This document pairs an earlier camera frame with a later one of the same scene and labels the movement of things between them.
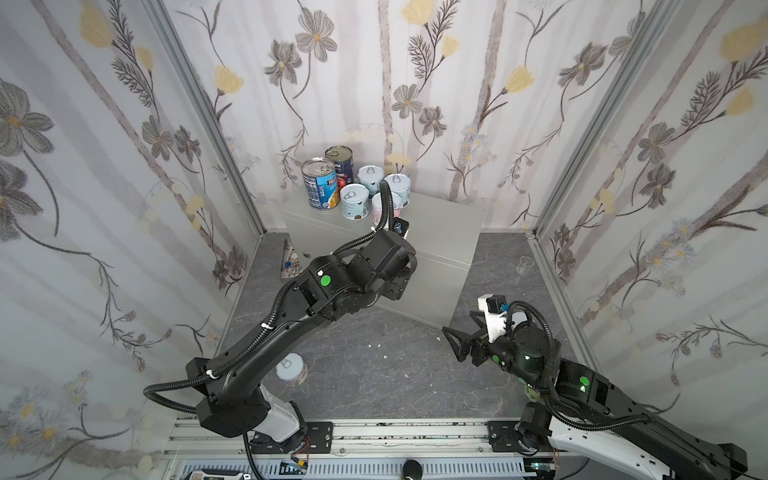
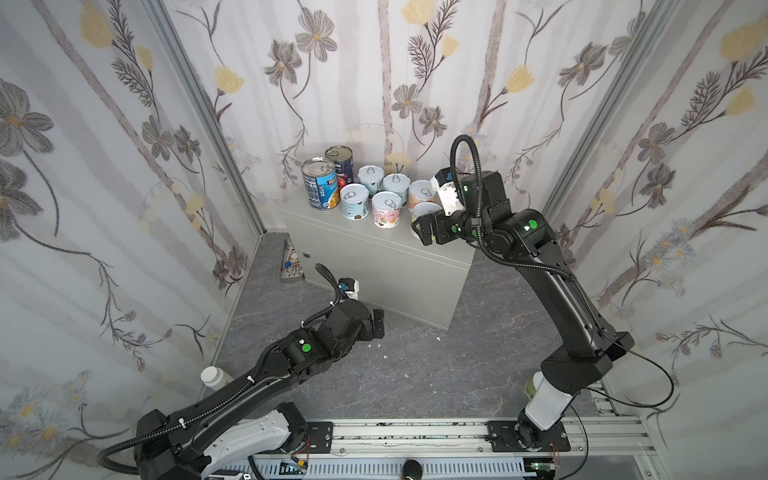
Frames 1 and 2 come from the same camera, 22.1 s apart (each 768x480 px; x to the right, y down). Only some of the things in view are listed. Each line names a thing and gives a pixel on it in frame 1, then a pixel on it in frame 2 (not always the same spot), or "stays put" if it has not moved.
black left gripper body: [405, 270] to [369, 321]
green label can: [371, 176] stays put
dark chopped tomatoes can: [342, 157] stays put
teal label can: [354, 200] stays put
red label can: [377, 207] stays put
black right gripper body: [474, 347] to [432, 227]
